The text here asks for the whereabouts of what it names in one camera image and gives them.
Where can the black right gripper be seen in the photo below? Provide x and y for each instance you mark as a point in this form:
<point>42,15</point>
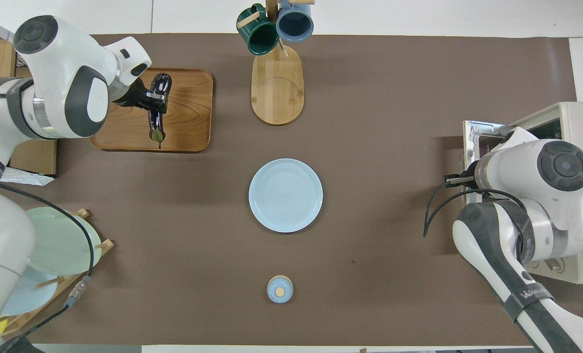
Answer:
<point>468,180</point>

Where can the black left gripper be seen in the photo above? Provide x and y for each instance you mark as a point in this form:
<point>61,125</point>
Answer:
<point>132,95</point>

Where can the dark purple eggplant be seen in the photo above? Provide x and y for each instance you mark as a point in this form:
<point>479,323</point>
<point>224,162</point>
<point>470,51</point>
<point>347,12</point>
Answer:
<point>156,120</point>

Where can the beige toaster oven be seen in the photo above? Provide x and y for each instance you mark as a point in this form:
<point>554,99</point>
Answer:
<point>580,117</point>

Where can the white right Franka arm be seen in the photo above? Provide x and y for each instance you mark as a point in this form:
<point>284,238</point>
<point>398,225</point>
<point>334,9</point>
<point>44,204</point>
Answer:
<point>556,196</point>

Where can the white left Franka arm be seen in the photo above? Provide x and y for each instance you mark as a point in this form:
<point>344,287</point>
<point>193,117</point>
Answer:
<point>61,73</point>

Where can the rectangular wooden tray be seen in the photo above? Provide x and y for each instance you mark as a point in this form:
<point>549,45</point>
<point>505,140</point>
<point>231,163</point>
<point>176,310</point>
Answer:
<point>188,113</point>

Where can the brown table mat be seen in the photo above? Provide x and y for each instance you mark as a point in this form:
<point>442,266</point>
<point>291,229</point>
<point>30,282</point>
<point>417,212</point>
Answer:
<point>369,122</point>

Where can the dark green mug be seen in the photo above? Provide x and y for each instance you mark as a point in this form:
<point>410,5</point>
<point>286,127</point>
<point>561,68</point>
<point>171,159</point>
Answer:
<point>259,37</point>

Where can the wooden mug tree stand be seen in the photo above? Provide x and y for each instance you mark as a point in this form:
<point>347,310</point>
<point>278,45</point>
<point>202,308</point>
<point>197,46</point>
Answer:
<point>277,93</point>

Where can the white patterned cloth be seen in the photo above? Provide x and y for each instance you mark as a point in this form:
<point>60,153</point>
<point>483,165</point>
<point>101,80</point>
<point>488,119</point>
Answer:
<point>26,177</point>

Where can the blue mug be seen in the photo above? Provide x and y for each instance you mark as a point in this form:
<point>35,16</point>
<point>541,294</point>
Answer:
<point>295,24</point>

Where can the wooden plate rack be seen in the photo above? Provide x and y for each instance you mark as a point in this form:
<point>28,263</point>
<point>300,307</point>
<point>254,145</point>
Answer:
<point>106,245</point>

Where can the pale green plate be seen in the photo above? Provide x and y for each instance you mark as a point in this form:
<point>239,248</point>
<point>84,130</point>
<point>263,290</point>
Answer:
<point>56,245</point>

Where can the light blue racked plate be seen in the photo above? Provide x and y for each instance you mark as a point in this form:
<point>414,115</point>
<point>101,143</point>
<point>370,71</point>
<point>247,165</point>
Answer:
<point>26,299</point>

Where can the yellow plate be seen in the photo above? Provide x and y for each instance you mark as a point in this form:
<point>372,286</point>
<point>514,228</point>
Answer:
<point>3,326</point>

